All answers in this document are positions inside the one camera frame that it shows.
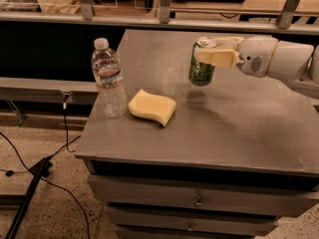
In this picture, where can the drawer metal handle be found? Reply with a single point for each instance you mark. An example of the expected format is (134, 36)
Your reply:
(198, 203)
(189, 228)

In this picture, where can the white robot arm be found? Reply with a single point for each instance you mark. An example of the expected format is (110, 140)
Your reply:
(293, 64)

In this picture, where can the black floor bar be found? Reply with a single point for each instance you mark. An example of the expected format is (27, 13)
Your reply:
(39, 170)

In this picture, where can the green soda can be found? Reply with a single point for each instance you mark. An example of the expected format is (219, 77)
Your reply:
(200, 74)

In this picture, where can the top drawer metal handle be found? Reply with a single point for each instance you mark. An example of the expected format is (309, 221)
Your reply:
(198, 203)

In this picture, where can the grey metal frame rail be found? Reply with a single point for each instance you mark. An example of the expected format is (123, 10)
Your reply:
(242, 16)

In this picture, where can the clear plastic water bottle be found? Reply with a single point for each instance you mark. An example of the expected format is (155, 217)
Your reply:
(107, 70)

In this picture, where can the grey drawer cabinet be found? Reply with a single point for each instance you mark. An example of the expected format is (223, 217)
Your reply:
(248, 148)

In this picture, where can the yellow sponge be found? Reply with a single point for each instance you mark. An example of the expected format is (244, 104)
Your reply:
(152, 107)

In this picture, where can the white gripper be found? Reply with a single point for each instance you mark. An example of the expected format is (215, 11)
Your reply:
(257, 56)

